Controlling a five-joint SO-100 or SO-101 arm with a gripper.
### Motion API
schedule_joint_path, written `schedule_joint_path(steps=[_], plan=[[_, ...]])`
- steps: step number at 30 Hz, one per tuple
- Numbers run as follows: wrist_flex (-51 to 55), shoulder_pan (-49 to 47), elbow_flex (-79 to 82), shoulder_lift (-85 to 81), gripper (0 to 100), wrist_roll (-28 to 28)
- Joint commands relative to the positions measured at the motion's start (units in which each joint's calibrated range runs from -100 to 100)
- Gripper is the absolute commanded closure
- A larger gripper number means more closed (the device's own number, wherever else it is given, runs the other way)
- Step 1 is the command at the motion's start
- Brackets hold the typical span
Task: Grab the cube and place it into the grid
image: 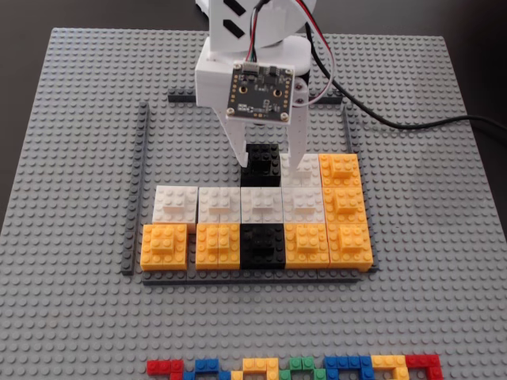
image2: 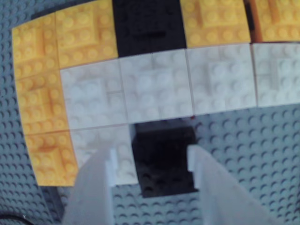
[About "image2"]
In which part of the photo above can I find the white lego cube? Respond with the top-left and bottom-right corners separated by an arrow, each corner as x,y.
60,60 -> 129,130
119,52 -> 195,123
186,44 -> 258,116
250,41 -> 300,108
69,126 -> 139,188

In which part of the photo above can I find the black lego cube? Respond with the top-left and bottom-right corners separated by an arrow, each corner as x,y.
131,124 -> 200,198
112,0 -> 188,58

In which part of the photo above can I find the grey lego baseplate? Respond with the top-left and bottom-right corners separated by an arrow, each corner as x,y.
0,0 -> 300,225

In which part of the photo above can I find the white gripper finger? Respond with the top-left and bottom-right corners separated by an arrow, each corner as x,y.
187,145 -> 282,225
62,146 -> 118,225

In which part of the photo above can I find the black cable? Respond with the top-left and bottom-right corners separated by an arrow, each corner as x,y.
0,211 -> 31,225

